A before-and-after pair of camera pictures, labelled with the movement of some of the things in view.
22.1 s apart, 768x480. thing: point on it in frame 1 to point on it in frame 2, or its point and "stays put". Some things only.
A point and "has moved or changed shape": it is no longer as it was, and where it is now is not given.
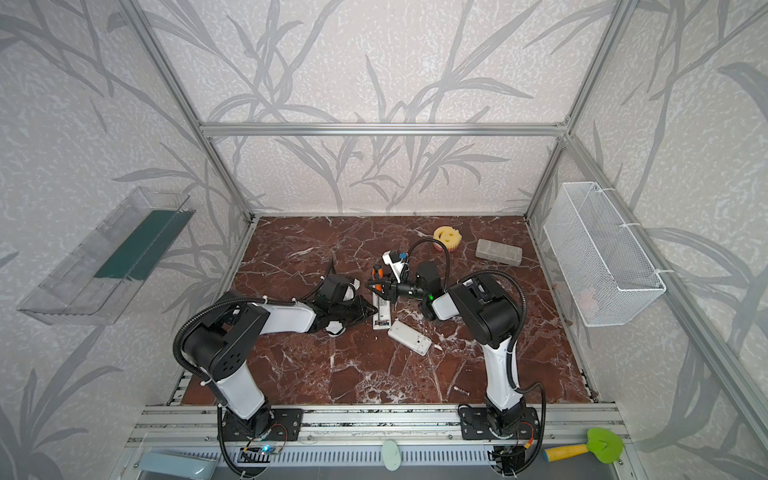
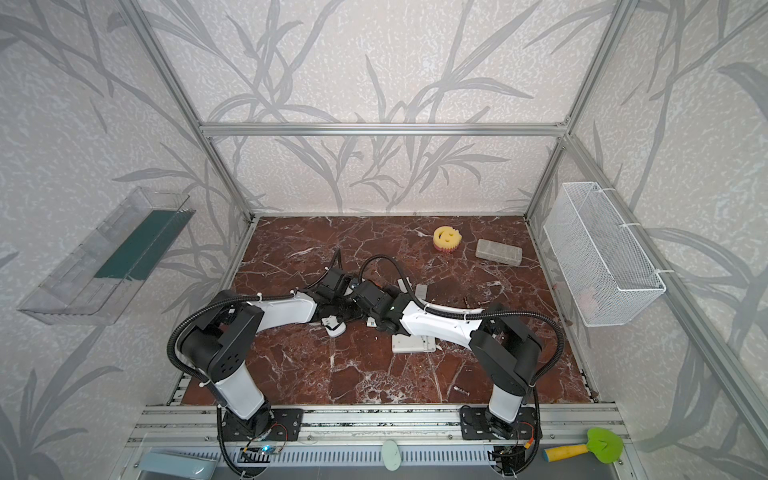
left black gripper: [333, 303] stays put
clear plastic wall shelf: [95, 282] stays put
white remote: [410, 337] has moved or changed shape
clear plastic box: [498, 252] stays put
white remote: [335, 328] stays put
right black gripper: [387, 288] to [359, 294]
